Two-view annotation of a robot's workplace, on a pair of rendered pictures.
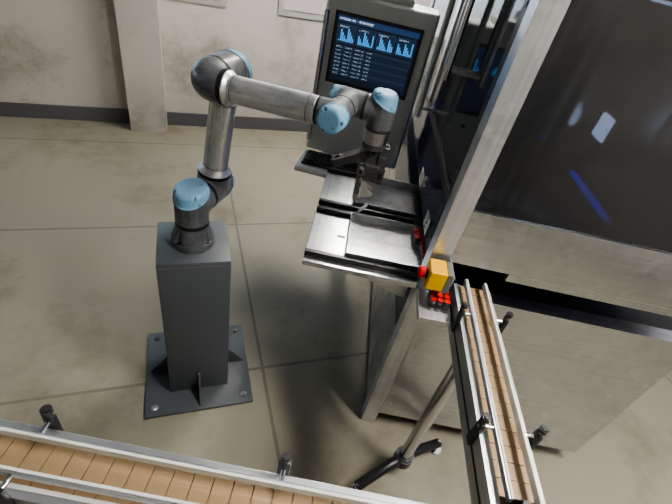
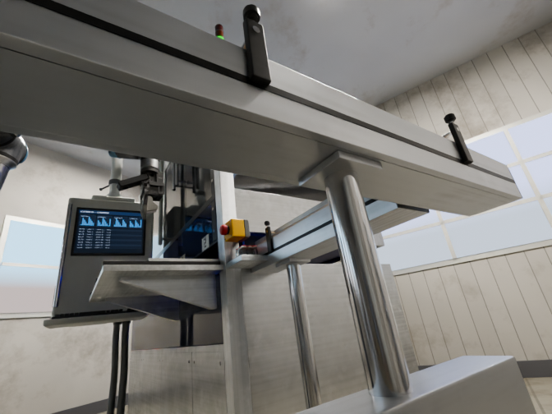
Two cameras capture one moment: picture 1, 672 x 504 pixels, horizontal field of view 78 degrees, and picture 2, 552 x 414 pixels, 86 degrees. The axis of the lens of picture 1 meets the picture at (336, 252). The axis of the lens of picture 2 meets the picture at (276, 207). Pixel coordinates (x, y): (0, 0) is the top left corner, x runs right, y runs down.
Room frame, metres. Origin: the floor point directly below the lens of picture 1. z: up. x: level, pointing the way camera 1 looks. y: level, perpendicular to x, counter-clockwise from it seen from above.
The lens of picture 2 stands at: (0.03, 0.14, 0.64)
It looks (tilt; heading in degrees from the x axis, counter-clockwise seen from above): 22 degrees up; 326
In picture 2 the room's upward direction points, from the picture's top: 8 degrees counter-clockwise
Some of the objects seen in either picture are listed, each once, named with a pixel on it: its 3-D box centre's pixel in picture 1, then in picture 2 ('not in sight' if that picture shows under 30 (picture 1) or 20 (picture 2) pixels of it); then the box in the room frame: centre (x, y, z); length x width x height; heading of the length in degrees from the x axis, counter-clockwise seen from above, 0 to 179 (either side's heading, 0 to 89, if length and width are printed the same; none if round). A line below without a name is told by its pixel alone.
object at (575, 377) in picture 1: (468, 240); (235, 363); (2.12, -0.76, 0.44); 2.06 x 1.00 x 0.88; 2
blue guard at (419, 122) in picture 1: (421, 119); (160, 269); (2.10, -0.27, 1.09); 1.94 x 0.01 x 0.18; 2
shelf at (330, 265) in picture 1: (374, 220); (158, 285); (1.43, -0.12, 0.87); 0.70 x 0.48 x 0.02; 2
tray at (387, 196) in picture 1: (393, 197); not in sight; (1.60, -0.19, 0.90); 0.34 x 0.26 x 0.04; 92
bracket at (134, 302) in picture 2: not in sight; (143, 310); (1.68, -0.11, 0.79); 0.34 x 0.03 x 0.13; 92
